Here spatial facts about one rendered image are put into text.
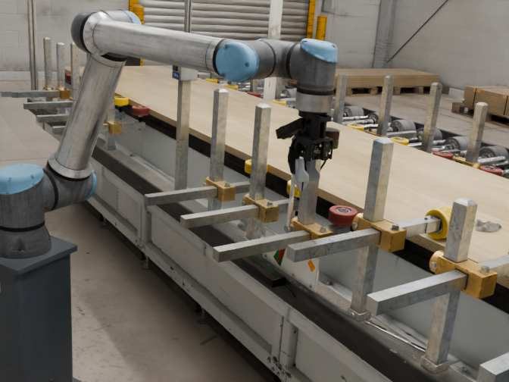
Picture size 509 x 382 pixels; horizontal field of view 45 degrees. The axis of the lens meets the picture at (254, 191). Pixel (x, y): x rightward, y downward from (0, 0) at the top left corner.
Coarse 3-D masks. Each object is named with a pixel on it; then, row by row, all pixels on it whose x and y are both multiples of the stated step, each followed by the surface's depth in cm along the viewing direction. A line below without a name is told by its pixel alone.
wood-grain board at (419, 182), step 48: (144, 96) 323; (192, 96) 333; (240, 96) 345; (240, 144) 240; (288, 144) 246; (336, 192) 191; (432, 192) 199; (480, 192) 203; (432, 240) 158; (480, 240) 161
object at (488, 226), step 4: (476, 220) 170; (480, 220) 171; (476, 224) 170; (480, 224) 170; (484, 224) 169; (488, 224) 169; (492, 224) 169; (496, 224) 170; (500, 224) 171; (476, 228) 168; (480, 228) 167; (484, 228) 167; (488, 228) 167; (492, 228) 168; (496, 228) 169; (500, 228) 170
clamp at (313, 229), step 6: (294, 222) 173; (294, 228) 174; (300, 228) 171; (306, 228) 169; (312, 228) 169; (318, 228) 169; (312, 234) 167; (318, 234) 165; (324, 234) 166; (330, 234) 167
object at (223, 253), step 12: (336, 228) 173; (348, 228) 175; (252, 240) 160; (264, 240) 161; (276, 240) 161; (288, 240) 164; (300, 240) 166; (216, 252) 153; (228, 252) 154; (240, 252) 156; (252, 252) 158; (264, 252) 160
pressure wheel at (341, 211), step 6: (330, 210) 173; (336, 210) 174; (342, 210) 174; (348, 210) 175; (354, 210) 174; (330, 216) 173; (336, 216) 171; (342, 216) 171; (348, 216) 171; (354, 216) 172; (336, 222) 172; (342, 222) 171; (348, 222) 171
